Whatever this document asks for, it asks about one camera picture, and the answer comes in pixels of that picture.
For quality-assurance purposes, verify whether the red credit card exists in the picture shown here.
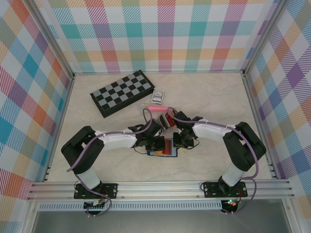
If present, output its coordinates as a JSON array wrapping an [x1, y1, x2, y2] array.
[[163, 137, 176, 156]]

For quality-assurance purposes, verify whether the blue leather card holder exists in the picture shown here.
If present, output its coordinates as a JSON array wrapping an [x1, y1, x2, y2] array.
[[146, 137, 180, 159]]

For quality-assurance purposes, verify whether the clear acrylic card organizer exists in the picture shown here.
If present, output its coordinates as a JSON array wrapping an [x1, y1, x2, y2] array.
[[156, 106, 176, 133]]

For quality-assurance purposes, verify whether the blue playing card box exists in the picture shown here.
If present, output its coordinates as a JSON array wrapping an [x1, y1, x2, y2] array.
[[151, 90, 164, 105]]

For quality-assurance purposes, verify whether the pink toy microphone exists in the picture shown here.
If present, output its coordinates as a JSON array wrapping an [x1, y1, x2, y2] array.
[[140, 103, 169, 114]]

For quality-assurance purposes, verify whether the black grey chessboard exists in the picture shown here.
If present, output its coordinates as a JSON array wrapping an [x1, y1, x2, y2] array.
[[89, 69, 156, 119]]

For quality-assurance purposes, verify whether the small electronics board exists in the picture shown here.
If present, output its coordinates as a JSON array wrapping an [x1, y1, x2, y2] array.
[[84, 200, 108, 211], [222, 199, 239, 209]]

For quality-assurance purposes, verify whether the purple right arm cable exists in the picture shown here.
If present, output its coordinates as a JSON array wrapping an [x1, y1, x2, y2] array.
[[166, 106, 260, 216]]

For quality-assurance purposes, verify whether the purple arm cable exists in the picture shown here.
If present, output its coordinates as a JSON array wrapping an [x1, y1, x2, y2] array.
[[166, 106, 260, 216], [66, 108, 156, 218]]

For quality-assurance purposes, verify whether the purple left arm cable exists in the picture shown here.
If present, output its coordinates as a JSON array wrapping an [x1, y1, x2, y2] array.
[[66, 108, 156, 218]]

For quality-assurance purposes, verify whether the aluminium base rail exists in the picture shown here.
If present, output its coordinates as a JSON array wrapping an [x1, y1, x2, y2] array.
[[26, 180, 296, 201]]

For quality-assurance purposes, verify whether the perforated metal cable tray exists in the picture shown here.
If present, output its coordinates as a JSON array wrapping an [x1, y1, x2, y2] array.
[[37, 202, 224, 212]]

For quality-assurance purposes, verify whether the thin aluminium frame rail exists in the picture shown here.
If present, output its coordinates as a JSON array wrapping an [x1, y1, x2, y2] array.
[[72, 69, 246, 74]]

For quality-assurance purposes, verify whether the aluminium side frame rail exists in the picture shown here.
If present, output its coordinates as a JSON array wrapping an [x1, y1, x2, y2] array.
[[42, 75, 75, 183], [242, 72, 278, 181]]

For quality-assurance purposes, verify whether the aluminium frame post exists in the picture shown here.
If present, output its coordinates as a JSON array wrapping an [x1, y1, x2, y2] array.
[[28, 0, 75, 80], [242, 0, 290, 77]]

